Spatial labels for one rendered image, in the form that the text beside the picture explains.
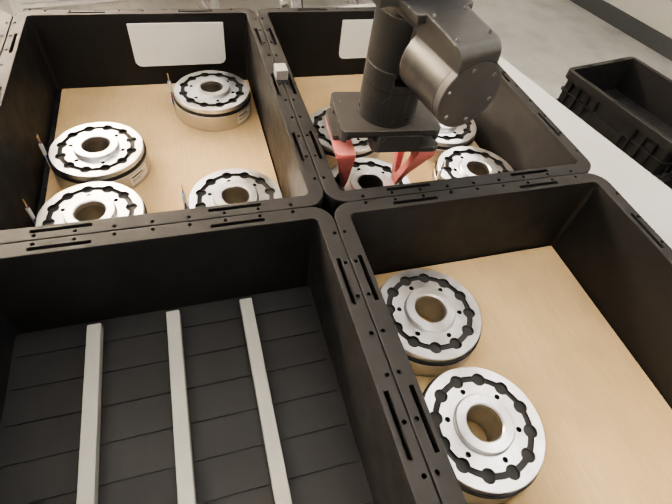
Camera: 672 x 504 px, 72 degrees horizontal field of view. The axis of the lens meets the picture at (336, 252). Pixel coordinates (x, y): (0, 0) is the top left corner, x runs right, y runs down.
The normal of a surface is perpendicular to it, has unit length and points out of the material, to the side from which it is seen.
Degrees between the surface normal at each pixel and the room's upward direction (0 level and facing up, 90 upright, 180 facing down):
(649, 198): 0
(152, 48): 90
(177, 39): 90
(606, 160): 0
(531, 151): 90
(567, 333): 0
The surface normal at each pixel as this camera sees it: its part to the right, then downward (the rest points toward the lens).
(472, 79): 0.44, 0.74
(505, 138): -0.96, 0.15
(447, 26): 0.07, -0.51
